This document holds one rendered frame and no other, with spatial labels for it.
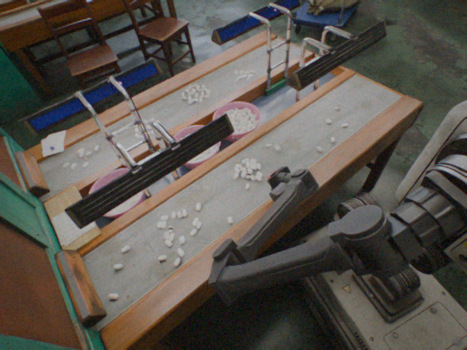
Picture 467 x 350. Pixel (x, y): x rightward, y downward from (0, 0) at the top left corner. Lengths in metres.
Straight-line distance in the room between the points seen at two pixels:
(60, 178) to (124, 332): 0.87
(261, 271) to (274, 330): 1.20
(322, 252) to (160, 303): 0.70
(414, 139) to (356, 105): 1.13
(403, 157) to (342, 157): 1.25
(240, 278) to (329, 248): 0.22
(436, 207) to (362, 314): 0.93
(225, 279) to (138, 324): 0.50
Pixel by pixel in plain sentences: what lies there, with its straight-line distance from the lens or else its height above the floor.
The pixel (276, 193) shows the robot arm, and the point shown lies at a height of 0.99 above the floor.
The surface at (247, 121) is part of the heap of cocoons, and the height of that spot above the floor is 0.74.
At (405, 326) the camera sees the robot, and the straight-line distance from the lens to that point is 1.45.
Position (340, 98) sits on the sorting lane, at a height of 0.74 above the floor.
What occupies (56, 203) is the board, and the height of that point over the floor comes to 0.78.
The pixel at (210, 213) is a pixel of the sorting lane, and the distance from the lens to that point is 1.22.
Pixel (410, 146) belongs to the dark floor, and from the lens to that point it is 2.70.
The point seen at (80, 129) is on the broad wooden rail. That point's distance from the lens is 1.83.
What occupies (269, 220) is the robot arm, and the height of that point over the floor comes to 1.07.
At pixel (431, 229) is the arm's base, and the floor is 1.37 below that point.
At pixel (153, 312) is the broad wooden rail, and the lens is 1.11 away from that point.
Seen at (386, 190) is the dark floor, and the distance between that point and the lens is 2.33.
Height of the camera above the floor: 1.79
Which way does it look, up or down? 53 degrees down
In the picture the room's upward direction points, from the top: 8 degrees counter-clockwise
